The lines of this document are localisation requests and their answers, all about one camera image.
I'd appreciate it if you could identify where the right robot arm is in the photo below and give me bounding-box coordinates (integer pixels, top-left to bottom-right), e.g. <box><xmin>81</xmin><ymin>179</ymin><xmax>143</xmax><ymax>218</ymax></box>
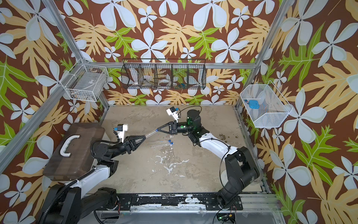
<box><xmin>157</xmin><ymin>107</ymin><xmax>260</xmax><ymax>209</ymax></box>

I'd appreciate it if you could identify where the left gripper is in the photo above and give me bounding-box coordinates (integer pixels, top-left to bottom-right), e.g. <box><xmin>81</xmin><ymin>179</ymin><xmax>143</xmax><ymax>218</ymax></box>
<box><xmin>111</xmin><ymin>136</ymin><xmax>145</xmax><ymax>161</ymax></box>

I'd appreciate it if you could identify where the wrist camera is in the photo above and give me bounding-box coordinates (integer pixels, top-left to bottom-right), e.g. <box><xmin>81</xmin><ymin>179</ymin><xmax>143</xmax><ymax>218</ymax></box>
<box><xmin>166</xmin><ymin>106</ymin><xmax>180</xmax><ymax>123</ymax></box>
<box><xmin>114</xmin><ymin>124</ymin><xmax>128</xmax><ymax>142</ymax></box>

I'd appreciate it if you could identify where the white wire basket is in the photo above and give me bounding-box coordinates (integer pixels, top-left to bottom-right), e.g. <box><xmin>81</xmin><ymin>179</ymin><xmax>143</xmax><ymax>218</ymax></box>
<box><xmin>61</xmin><ymin>59</ymin><xmax>109</xmax><ymax>102</ymax></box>

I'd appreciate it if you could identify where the blue object in basket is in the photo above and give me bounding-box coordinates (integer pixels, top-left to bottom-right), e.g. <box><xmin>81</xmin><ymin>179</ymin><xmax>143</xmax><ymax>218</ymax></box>
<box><xmin>249</xmin><ymin>100</ymin><xmax>260</xmax><ymax>109</ymax></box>

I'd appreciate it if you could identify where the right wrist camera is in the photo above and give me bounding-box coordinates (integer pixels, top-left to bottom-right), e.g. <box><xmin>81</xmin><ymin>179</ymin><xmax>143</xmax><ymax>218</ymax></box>
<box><xmin>166</xmin><ymin>106</ymin><xmax>180</xmax><ymax>123</ymax></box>

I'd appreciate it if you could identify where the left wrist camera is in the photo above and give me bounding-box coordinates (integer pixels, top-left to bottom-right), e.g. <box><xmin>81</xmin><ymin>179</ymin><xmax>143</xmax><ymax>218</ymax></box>
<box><xmin>114</xmin><ymin>124</ymin><xmax>128</xmax><ymax>142</ymax></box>

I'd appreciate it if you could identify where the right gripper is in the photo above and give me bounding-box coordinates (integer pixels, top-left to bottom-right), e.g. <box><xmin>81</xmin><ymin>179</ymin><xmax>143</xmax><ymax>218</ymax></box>
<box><xmin>158</xmin><ymin>123</ymin><xmax>194</xmax><ymax>138</ymax></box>

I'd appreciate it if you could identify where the brown plastic case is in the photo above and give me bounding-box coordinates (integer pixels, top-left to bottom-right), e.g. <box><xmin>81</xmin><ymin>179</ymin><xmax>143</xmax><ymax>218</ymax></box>
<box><xmin>43</xmin><ymin>123</ymin><xmax>105</xmax><ymax>182</ymax></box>

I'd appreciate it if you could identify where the black wire basket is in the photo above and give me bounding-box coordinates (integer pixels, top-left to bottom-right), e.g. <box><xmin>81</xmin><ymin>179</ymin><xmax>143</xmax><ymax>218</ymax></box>
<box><xmin>119</xmin><ymin>59</ymin><xmax>207</xmax><ymax>90</ymax></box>

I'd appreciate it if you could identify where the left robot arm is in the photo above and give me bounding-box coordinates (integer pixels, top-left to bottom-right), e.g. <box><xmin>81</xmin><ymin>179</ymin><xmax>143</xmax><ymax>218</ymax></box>
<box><xmin>36</xmin><ymin>135</ymin><xmax>146</xmax><ymax>224</ymax></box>

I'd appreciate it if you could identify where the white mesh basket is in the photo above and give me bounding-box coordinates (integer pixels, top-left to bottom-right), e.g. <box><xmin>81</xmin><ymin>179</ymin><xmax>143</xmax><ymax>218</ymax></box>
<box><xmin>240</xmin><ymin>82</ymin><xmax>293</xmax><ymax>129</ymax></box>

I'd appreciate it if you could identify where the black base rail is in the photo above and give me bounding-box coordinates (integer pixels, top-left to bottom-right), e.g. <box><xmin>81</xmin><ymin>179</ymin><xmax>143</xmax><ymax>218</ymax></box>
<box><xmin>108</xmin><ymin>192</ymin><xmax>243</xmax><ymax>212</ymax></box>

